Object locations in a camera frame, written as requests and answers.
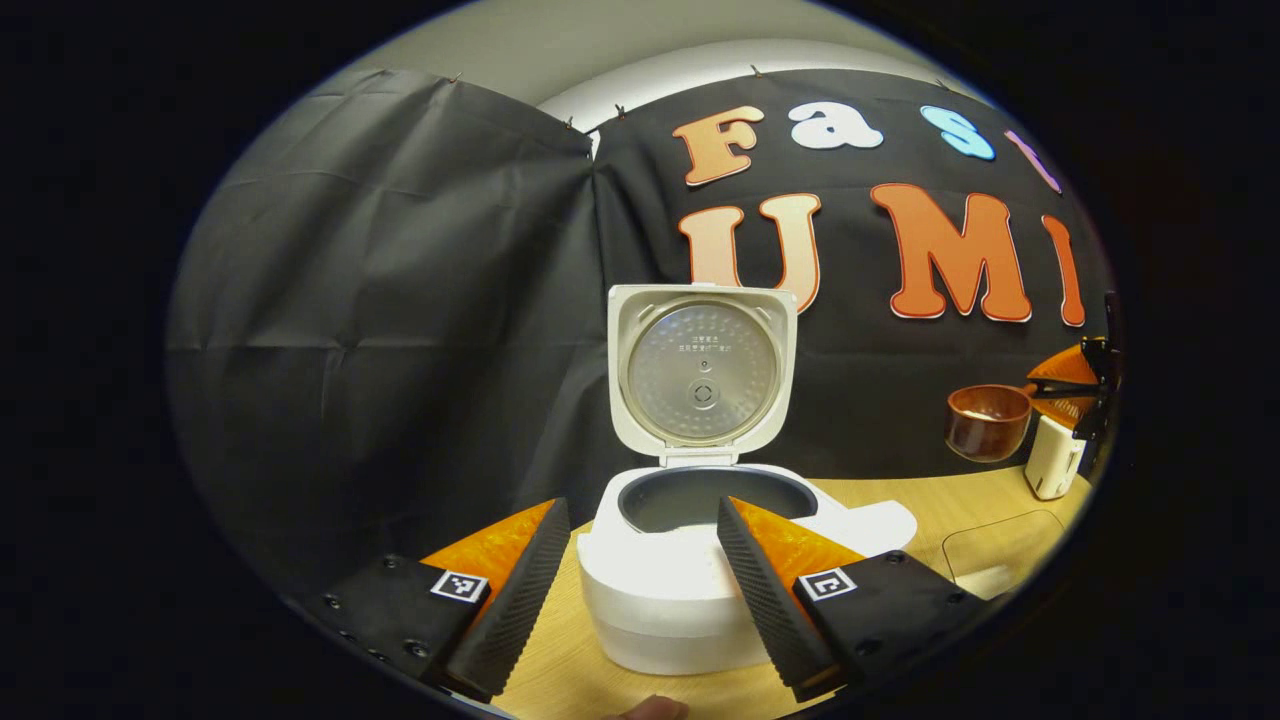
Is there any black backdrop cloth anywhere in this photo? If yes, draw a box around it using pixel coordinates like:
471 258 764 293
165 65 1119 591

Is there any brown wooden spoon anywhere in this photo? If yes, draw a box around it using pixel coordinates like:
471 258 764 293
945 382 1041 464

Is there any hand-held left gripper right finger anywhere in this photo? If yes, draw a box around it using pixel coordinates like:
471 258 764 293
716 496 991 704

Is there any white toaster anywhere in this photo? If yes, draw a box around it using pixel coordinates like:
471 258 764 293
1024 412 1087 501

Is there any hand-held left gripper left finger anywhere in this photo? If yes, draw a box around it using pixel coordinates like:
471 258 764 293
300 497 572 704

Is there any white rice cooker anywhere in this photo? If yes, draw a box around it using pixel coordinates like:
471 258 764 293
577 284 919 677

